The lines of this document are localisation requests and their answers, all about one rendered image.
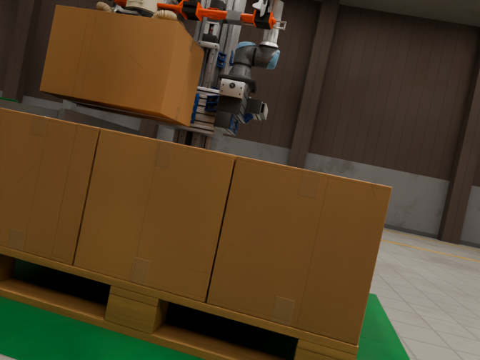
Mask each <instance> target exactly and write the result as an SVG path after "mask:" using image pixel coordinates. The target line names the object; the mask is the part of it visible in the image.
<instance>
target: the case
mask: <svg viewBox="0 0 480 360"><path fill-rule="evenodd" d="M203 57H204V51H203V50H202V49H201V47H200V46H199V45H198V44H197V43H196V42H195V41H194V39H193V38H192V37H191V36H190V34H189V33H188V32H187V31H186V29H185V28H184V27H183V26H182V25H181V24H180V22H179V21H170V20H165V19H155V18H149V17H144V16H134V15H128V14H118V13H113V12H107V11H97V10H92V9H83V8H76V7H71V6H62V5H56V8H55V12H54V19H53V23H52V27H51V34H50V38H49V45H48V49H47V53H46V60H45V64H44V70H43V75H42V79H41V86H40V89H39V91H41V92H44V93H46V94H50V95H52V96H55V97H58V98H60V99H64V100H67V101H70V102H72V103H75V104H78V105H81V106H85V107H87V108H90V109H97V110H102V111H108V112H112V113H117V114H123V115H128V116H135V117H139V118H143V119H150V120H154V121H161V122H165V123H170V124H176V125H181V126H187V127H189V125H190V121H191V115H192V111H193V107H194V101H195V97H196V90H197V86H198V82H199V76H200V72H201V65H202V61H203Z"/></svg>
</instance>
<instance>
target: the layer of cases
mask: <svg viewBox="0 0 480 360"><path fill-rule="evenodd" d="M391 191H392V187H390V186H384V185H381V184H374V183H370V182H366V181H360V180H356V179H350V178H346V177H342V176H335V175H331V174H325V173H321V172H317V171H310V170H306V169H300V168H296V167H292V166H286V165H282V164H275V163H271V162H267V161H261V160H257V159H250V158H246V157H243V156H235V155H233V154H226V153H222V152H218V151H212V150H208V149H201V148H197V147H193V146H187V145H183V144H177V143H173V142H169V141H162V140H158V139H152V138H148V137H144V136H137V135H133V134H128V133H124V132H120V131H113V130H109V129H102V128H99V127H95V126H88V125H84V124H78V123H74V122H70V121H64V120H60V119H53V118H49V117H45V116H39V115H35V114H28V113H24V112H20V111H14V110H10V109H4V108H0V246H5V247H7V248H10V249H15V250H18V251H22V252H25V253H28V254H33V255H36V256H40V257H43V258H46V259H51V260H54V261H58V262H61V263H64V264H68V265H74V266H76V267H79V268H82V269H86V270H89V271H94V272H96V273H100V274H104V275H107V276H112V277H114V278H118V279H122V280H124V281H130V282H132V283H135V284H140V285H142V286H147V287H150V288H153V289H158V290H160V291H165V292H168V293H171V294H176V295H178V296H183V297H186V298H189V299H193V300H196V301H201V302H205V301H206V300H207V301H206V302H207V303H208V304H211V305H214V306H219V307H221V308H225V309H229V310H232V311H236V312H239V313H243V314H247V315H249V316H254V317H257V318H260V319H265V320H267V321H272V322H275V323H278V324H283V325H285V326H290V327H293V328H296V329H301V330H303V331H307V332H311V333H314V334H318V335H321V336H325V337H329V338H332V339H336V340H339V341H343V342H346V343H350V344H354V345H358V343H359V337H360V334H361V328H362V324H363V320H364V314H365V311H366V305H367V301H368V297H369V292H370V288H371V282H372V279H373V275H374V269H375V266H376V260H377V256H378V252H379V246H380V243H381V237H382V233H383V229H384V223H385V220H386V214H387V210H388V206H389V200H390V197H391Z"/></svg>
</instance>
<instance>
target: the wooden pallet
mask: <svg viewBox="0 0 480 360"><path fill-rule="evenodd" d="M16 259H21V260H24V261H28V262H31V263H34V264H38V265H42V266H46V267H49V268H52V269H56V270H59V271H63V272H66V273H69V274H73V275H77V276H81V277H84V278H87V279H91V280H94V281H99V282H101V283H105V284H109V285H111V288H110V292H109V293H110V294H109V299H108V303H107V306H106V305H103V304H99V303H96V302H93V301H89V300H86V299H82V298H79V297H77V296H72V295H69V294H65V293H62V292H60V291H55V290H53V289H48V288H46V287H42V286H39V285H36V284H31V283H29V282H26V281H22V280H19V279H15V278H12V277H13V275H14V268H15V263H16ZM0 296H2V297H4V298H8V299H11V300H14V301H18V302H21V303H23V304H28V305H30V306H35V307H37V308H40V309H44V310H47V311H50V312H54V313H56V314H60V315H62V316H67V317H69V318H72V319H76V320H79V321H83V322H86V323H88V324H93V325H95V326H99V327H102V328H105V329H108V330H112V331H115V332H118V333H120V334H125V335H127V336H132V337H134V338H137V339H141V340H144V341H147V342H151V343H153V344H157V345H160V346H164V347H166V348H169V349H173V350H176V351H180V352H183V353H185V354H190V355H192V356H196V357H199V358H202V359H206V360H289V359H285V358H281V357H279V356H274V355H272V354H268V353H265V352H262V351H258V350H255V349H251V348H248V347H245V346H241V345H238V344H234V343H231V342H228V341H224V340H221V339H217V338H214V337H212V336H207V335H204V334H200V333H197V332H195V331H190V330H188V329H183V328H181V327H177V326H174V325H171V324H166V323H165V321H166V314H167V310H168V306H169V302H171V303H175V304H179V305H182V306H186V307H189V308H192V309H197V310H199V311H204V312H207V313H210V314H214V315H217V316H222V317H224V318H228V319H232V320H234V321H239V322H242V323H245V324H249V325H252V326H257V327H259V328H263V329H267V330H269V331H274V332H277V333H280V334H284V335H287V336H292V337H294V338H297V343H296V348H295V352H294V358H293V360H356V355H357V352H358V349H359V346H358V345H354V344H350V343H346V342H343V341H339V340H336V339H332V338H329V337H325V336H321V335H318V334H314V333H311V332H307V331H303V330H301V329H296V328H293V327H290V326H285V325H283V324H278V323H275V322H272V321H267V320H265V319H260V318H257V317H254V316H249V315H247V314H243V313H239V312H236V311H232V310H229V309H225V308H221V307H219V306H214V305H211V304H208V303H207V302H206V301H207V300H206V301H205V302H201V301H196V300H193V299H189V298H186V297H183V296H178V295H176V294H171V293H168V292H165V291H160V290H158V289H153V288H150V287H147V286H142V285H140V284H135V283H132V282H130V281H124V280H122V279H118V278H114V277H112V276H107V275H104V274H100V273H96V272H94V271H89V270H86V269H82V268H79V267H76V266H74V265H68V264H64V263H61V262H58V261H54V260H51V259H46V258H43V257H40V256H36V255H33V254H28V253H25V252H22V251H18V250H15V249H10V248H7V247H5V246H0Z"/></svg>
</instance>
